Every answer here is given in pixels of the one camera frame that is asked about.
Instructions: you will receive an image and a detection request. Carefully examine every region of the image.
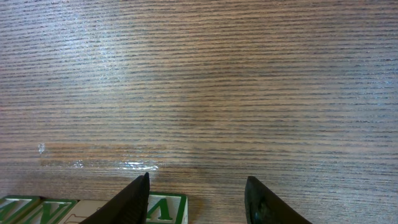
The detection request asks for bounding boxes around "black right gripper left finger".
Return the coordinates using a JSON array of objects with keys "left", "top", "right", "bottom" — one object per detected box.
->
[{"left": 80, "top": 172, "right": 150, "bottom": 224}]

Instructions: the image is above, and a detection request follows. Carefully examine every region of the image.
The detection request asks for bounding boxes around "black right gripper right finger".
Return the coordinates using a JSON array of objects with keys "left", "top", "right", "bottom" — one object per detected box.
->
[{"left": 244, "top": 176, "right": 311, "bottom": 224}]

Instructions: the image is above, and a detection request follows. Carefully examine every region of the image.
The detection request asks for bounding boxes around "small white red-drawing block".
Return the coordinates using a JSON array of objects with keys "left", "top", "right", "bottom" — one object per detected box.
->
[{"left": 146, "top": 192, "right": 188, "bottom": 224}]

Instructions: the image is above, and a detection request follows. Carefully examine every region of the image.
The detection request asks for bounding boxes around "lone yellow wooden block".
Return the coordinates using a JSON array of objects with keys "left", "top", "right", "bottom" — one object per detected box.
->
[{"left": 58, "top": 200, "right": 107, "bottom": 224}]

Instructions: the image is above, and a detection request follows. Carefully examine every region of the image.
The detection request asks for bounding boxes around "white red-check wooden block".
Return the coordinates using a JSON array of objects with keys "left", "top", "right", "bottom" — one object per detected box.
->
[{"left": 17, "top": 199, "right": 78, "bottom": 224}]

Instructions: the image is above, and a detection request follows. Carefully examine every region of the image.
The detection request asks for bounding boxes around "white red-striped wooden block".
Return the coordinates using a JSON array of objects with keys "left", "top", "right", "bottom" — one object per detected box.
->
[{"left": 1, "top": 195, "right": 40, "bottom": 224}]

